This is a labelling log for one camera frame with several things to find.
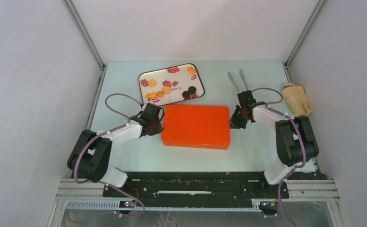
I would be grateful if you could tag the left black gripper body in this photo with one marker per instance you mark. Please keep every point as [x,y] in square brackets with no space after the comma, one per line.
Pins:
[157,127]

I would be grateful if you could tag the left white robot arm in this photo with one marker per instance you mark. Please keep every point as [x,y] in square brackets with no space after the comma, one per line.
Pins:
[90,157]

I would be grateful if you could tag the orange box lid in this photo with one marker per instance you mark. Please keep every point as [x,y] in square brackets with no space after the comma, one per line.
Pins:
[196,126]

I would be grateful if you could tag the beige cloth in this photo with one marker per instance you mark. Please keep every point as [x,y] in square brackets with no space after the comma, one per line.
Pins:
[295,98]

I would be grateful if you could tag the round tan biscuit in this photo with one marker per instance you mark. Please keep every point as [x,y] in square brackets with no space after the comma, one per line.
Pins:
[160,94]
[166,89]
[152,83]

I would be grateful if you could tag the black sandwich cookie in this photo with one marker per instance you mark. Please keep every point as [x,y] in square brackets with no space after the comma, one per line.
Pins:
[192,90]
[186,94]

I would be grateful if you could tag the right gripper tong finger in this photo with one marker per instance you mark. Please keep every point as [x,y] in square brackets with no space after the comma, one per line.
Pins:
[243,78]
[233,82]

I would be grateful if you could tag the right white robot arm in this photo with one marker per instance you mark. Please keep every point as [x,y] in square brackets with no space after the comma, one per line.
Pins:
[295,140]

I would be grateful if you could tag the strawberry print serving tray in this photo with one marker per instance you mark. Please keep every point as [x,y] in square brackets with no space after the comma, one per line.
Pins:
[175,77]

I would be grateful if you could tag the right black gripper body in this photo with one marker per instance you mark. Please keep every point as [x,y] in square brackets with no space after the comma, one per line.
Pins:
[236,121]

